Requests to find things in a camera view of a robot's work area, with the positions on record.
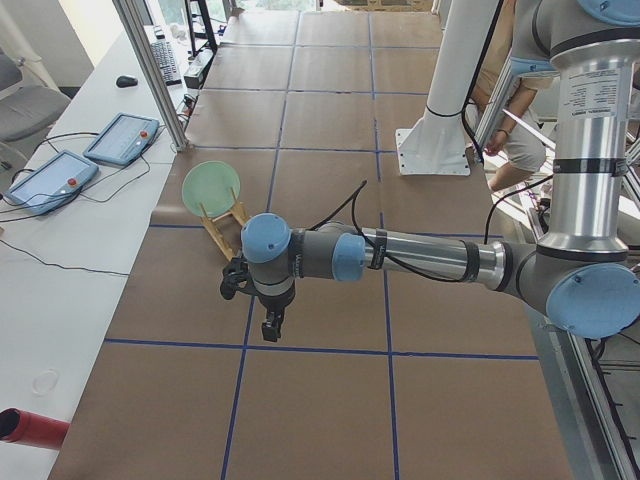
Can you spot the red cylinder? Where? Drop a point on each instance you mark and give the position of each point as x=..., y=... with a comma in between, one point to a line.
x=31, y=429

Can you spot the black keyboard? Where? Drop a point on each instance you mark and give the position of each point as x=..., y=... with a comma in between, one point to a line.
x=164, y=56

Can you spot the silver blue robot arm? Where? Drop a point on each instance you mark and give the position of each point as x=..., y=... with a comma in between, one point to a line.
x=575, y=274

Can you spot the seated person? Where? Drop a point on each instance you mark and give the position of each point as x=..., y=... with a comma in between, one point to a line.
x=525, y=153

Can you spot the aluminium frame post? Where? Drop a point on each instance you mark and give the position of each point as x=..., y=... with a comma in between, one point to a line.
x=134, y=28

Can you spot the far blue teach pendant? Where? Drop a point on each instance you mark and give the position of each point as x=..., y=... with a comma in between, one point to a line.
x=123, y=140

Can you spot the wooden dish rack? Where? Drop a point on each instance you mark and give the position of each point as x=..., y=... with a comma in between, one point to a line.
x=219, y=225

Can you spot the blue teach pendant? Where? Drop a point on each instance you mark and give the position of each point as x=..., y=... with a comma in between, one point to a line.
x=123, y=140
x=53, y=183

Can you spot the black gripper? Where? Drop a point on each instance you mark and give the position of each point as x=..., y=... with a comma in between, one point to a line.
x=274, y=303

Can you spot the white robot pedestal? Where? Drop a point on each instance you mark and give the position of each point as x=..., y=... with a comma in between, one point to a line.
x=435, y=145

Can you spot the near blue teach pendant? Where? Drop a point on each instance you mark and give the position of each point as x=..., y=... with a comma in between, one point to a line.
x=53, y=183

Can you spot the grey office chair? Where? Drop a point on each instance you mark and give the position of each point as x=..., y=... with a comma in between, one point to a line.
x=28, y=112

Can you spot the light green plate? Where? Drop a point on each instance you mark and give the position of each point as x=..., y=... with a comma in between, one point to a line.
x=211, y=187

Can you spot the black computer mouse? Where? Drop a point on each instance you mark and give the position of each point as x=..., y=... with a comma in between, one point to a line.
x=126, y=81

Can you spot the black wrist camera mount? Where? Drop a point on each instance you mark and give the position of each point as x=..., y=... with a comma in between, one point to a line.
x=237, y=278

